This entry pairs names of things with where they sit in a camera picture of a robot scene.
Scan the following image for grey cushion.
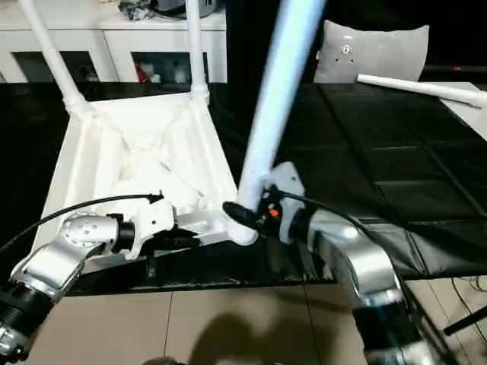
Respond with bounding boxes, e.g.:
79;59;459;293
314;21;431;84

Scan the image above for white flat board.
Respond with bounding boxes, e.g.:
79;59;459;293
449;82;487;141

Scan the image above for white plastic table leg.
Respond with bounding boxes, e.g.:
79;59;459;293
185;0;210;103
19;0;88;115
228;0;326;246
356;73;487;109

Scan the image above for white glass-door cabinet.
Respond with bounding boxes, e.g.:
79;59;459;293
0;0;228;84

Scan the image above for black work mat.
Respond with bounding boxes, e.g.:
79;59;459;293
0;80;487;297

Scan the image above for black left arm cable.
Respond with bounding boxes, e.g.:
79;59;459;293
0;194;164;256

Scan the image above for black sofa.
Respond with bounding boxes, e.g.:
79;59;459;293
224;0;487;83

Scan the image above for white plastic table top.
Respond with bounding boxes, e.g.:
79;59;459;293
34;91;259;275

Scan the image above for black metal frame bar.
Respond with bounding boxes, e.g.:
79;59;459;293
443;300;487;335

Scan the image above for dark cabled device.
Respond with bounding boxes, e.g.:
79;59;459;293
118;0;225;22

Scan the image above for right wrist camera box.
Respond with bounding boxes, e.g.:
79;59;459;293
263;161;307;206

